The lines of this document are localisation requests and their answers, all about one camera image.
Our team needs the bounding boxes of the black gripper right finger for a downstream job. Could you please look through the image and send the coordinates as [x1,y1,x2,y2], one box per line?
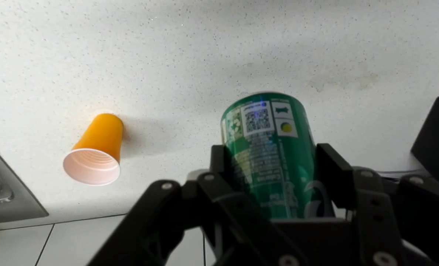
[314,142,439,266]

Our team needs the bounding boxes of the orange plastic cup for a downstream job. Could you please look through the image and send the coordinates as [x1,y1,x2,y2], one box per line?
[60,113,126,188]

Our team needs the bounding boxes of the green soda can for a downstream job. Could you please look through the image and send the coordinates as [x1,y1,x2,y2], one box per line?
[218,92,324,222]

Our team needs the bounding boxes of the stainless steel sink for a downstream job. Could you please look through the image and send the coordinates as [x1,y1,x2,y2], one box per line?
[0,136,50,226]

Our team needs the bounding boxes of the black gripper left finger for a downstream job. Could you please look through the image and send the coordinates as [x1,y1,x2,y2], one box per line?
[87,144,298,266]

